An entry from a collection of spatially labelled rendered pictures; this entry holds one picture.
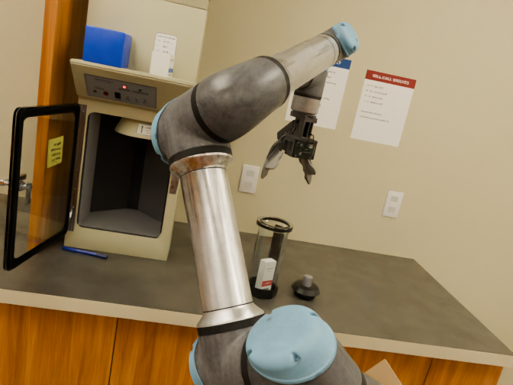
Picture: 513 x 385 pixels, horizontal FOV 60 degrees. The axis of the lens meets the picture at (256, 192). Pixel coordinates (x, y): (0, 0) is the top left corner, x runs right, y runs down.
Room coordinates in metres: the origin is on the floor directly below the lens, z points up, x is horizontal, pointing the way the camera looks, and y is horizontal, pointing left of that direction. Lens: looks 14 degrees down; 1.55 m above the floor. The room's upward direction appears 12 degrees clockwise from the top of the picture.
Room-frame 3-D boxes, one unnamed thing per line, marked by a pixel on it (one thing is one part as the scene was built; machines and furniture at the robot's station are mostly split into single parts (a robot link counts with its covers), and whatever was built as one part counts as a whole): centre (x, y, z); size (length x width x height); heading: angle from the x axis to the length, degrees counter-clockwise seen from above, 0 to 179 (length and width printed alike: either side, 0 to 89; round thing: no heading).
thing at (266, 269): (1.25, -0.07, 1.06); 0.11 x 0.11 x 0.21
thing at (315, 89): (1.23, -0.08, 1.59); 0.09 x 0.08 x 0.11; 141
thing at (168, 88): (1.25, 0.39, 1.46); 0.32 x 0.12 x 0.10; 98
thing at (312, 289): (1.29, -0.21, 0.97); 0.09 x 0.09 x 0.07
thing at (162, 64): (1.26, 0.32, 1.54); 0.05 x 0.05 x 0.06; 89
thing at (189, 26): (1.43, 0.41, 1.32); 0.32 x 0.25 x 0.77; 98
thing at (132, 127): (1.41, 0.39, 1.34); 0.18 x 0.18 x 0.05
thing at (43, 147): (1.12, 0.55, 1.19); 0.30 x 0.01 x 0.40; 178
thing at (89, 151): (1.43, 0.41, 1.19); 0.26 x 0.24 x 0.35; 98
